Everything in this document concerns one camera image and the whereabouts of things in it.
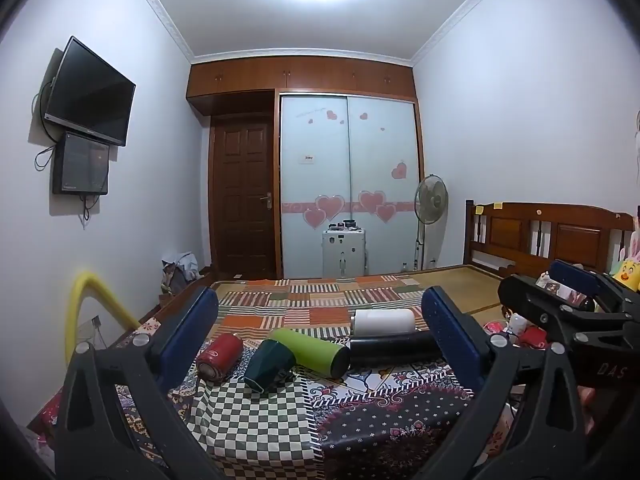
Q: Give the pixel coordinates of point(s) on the light green tumbler cup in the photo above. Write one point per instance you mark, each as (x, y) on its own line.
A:
(315, 356)

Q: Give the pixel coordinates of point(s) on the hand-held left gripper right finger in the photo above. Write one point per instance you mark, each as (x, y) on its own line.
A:
(450, 340)

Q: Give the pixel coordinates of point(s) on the red packet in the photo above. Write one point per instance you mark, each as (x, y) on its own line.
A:
(532, 336)

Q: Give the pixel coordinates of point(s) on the woven straw bed mat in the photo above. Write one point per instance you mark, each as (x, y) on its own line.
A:
(460, 287)

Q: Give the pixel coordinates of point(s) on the black cylinder cup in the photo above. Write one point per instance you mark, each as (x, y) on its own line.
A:
(395, 351)

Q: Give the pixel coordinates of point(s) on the wooden bed headboard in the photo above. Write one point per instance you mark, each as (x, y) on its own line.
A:
(530, 232)

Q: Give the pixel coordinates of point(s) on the pile of clothes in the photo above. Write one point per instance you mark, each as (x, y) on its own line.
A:
(179, 272)

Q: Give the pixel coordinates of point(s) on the dark floral blanket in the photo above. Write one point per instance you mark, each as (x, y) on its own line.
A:
(390, 420)

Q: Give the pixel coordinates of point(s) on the striped patchwork blanket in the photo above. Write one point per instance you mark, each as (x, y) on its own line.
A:
(300, 305)

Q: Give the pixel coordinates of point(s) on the brown wooden door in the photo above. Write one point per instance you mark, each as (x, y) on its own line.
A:
(243, 195)

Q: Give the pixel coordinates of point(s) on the wall power socket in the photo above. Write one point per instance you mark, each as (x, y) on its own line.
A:
(96, 322)

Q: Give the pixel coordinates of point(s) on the wooden wardrobe with heart stickers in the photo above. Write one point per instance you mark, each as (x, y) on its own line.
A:
(350, 160)

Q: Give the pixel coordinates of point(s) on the yellow foam tube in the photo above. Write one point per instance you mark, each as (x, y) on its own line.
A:
(75, 310)

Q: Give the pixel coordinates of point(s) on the standing pedestal fan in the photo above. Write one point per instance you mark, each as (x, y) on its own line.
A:
(431, 199)

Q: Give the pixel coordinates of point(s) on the wall-mounted black television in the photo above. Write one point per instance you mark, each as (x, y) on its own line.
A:
(90, 92)

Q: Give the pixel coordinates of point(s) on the yellow plush toy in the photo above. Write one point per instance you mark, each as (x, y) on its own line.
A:
(627, 270)

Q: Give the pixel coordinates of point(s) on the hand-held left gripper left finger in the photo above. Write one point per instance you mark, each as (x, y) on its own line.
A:
(192, 340)

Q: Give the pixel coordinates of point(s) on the green white checkered cloth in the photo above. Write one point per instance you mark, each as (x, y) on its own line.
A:
(255, 417)

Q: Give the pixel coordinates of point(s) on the person's right hand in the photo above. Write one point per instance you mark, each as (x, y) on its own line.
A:
(586, 407)

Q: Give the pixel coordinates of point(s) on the red can-shaped cup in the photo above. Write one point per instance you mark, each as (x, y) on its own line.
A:
(220, 357)

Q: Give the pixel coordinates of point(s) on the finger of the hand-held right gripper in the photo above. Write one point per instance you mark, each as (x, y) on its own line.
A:
(607, 336)
(575, 277)

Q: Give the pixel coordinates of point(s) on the small white cabinet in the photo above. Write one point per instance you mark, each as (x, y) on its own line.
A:
(344, 255)

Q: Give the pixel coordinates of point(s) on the dark green cup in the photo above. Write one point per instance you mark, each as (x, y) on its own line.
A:
(267, 365)

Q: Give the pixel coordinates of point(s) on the wooden bed footboard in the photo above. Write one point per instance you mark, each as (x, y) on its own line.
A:
(160, 310)

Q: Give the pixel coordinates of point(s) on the white cylinder cup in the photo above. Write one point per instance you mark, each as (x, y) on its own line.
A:
(385, 322)

